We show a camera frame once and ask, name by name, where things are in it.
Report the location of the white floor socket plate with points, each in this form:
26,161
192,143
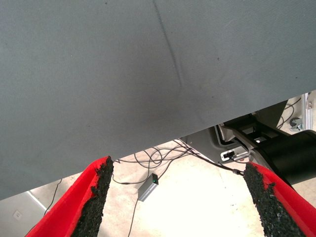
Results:
17,214

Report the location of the dark grey table cloth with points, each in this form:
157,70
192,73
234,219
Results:
98,74

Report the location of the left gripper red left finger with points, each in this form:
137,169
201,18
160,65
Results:
74,205

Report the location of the small grey adapter box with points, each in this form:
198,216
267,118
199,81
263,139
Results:
147,188

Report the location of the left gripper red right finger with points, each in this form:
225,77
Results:
281,207

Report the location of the grey base housing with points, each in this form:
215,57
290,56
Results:
205,145

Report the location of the caster wheel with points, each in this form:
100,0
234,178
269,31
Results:
296,124

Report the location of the aluminium frame post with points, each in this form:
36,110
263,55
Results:
309,111

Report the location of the black cylindrical frame tube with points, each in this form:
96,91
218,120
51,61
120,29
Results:
288,158

